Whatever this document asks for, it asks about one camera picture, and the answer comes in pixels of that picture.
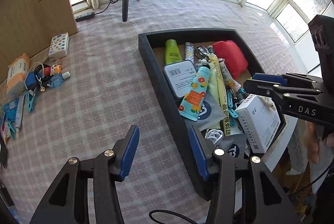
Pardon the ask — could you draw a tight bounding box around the white cardboard box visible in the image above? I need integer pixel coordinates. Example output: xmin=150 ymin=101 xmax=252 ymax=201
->
xmin=235 ymin=94 xmax=281 ymax=154

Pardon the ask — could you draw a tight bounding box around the white cable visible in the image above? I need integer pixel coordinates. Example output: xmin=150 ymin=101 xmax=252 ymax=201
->
xmin=24 ymin=62 xmax=47 ymax=93

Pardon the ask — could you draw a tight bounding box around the black cable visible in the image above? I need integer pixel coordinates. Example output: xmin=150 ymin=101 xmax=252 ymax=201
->
xmin=33 ymin=64 xmax=53 ymax=84

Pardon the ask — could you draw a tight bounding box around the blue wipes packet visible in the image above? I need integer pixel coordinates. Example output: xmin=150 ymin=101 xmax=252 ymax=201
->
xmin=3 ymin=98 xmax=19 ymax=122

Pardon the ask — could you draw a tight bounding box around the Vinda dotted tissue pack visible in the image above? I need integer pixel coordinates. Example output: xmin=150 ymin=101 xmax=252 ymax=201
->
xmin=48 ymin=33 xmax=70 ymax=60

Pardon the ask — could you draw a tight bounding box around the orange white tissue pack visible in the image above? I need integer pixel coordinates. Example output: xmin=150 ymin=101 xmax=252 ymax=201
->
xmin=6 ymin=53 xmax=30 ymax=98

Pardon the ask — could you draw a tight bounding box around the Coffee mate sachet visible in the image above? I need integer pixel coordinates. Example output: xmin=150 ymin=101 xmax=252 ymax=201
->
xmin=1 ymin=120 xmax=11 ymax=144

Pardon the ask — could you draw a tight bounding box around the grey sachet with logo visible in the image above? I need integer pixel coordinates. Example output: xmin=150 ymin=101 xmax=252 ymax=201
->
xmin=184 ymin=94 xmax=225 ymax=131

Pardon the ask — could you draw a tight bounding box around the orange print hand cream tube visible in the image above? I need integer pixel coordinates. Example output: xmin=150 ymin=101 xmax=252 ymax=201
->
xmin=178 ymin=65 xmax=211 ymax=121

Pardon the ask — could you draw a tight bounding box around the red cloth pouch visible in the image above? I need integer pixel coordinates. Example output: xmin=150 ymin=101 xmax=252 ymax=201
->
xmin=212 ymin=40 xmax=249 ymax=79

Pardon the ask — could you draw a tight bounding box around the black storage tray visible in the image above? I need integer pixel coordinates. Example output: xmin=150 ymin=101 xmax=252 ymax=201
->
xmin=138 ymin=28 xmax=288 ymax=201

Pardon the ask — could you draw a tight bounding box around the white tin box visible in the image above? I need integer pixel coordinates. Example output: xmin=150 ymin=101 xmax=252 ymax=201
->
xmin=162 ymin=60 xmax=196 ymax=101

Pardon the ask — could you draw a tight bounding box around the green lotion tube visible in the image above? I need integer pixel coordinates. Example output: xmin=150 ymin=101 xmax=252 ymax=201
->
xmin=165 ymin=39 xmax=182 ymax=65

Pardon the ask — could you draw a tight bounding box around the teal clothespin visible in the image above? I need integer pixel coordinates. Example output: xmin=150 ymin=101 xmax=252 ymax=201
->
xmin=25 ymin=89 xmax=38 ymax=113

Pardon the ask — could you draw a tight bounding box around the black power strip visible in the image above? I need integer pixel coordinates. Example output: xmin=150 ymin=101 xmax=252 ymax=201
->
xmin=75 ymin=12 xmax=96 ymax=22

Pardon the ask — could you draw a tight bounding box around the light wooden board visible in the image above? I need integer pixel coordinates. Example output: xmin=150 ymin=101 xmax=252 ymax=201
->
xmin=1 ymin=0 xmax=78 ymax=80

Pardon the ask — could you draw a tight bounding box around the cartoon doll keychain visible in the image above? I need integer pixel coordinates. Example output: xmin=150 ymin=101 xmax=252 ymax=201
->
xmin=43 ymin=64 xmax=63 ymax=76

